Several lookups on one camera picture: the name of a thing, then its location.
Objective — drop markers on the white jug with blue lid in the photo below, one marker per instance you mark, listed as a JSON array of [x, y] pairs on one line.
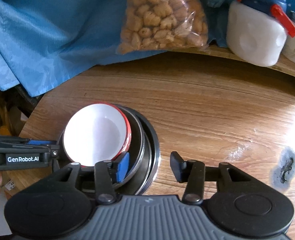
[[255, 40]]

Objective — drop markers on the clear bag of snacks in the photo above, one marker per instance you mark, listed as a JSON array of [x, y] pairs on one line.
[[160, 17]]

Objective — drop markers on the wooden shelf riser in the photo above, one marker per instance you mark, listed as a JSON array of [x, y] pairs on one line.
[[287, 70]]

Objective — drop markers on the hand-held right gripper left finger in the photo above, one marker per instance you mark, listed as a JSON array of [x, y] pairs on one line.
[[122, 166]]

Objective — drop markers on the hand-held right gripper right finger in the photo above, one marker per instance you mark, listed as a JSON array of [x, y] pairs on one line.
[[176, 166]]

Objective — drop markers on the stainless steel bowl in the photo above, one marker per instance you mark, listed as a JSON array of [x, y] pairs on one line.
[[137, 142]]

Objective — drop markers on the cardboard box with white label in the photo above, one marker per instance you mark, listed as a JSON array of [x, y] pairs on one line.
[[11, 183]]

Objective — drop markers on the white red-rimmed bowl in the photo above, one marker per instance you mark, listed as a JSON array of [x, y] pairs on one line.
[[95, 135]]

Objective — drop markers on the stainless steel plate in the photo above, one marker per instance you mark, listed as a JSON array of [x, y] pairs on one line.
[[149, 155], [158, 155]]

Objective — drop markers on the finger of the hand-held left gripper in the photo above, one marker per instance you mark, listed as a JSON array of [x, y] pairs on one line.
[[40, 142], [53, 152]]

